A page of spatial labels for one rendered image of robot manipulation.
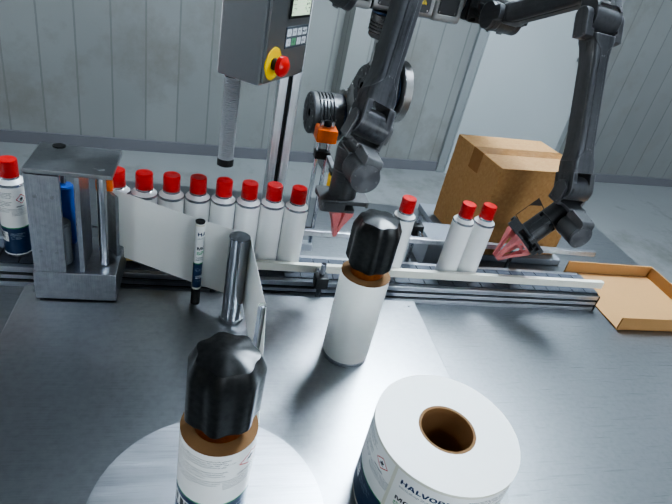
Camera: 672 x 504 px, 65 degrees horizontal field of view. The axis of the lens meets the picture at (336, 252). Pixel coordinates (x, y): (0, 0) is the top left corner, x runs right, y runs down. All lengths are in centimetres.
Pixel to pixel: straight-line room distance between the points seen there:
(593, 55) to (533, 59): 319
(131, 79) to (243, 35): 279
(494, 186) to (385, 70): 55
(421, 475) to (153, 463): 37
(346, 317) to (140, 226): 44
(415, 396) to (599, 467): 46
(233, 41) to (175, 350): 57
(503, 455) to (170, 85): 336
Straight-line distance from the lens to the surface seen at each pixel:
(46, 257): 107
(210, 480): 66
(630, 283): 182
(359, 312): 93
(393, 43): 107
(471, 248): 132
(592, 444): 119
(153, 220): 107
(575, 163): 135
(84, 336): 104
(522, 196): 154
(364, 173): 97
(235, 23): 105
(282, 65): 103
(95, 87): 384
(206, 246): 103
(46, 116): 394
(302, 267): 119
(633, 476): 118
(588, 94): 137
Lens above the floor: 157
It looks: 31 degrees down
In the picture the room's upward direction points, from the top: 13 degrees clockwise
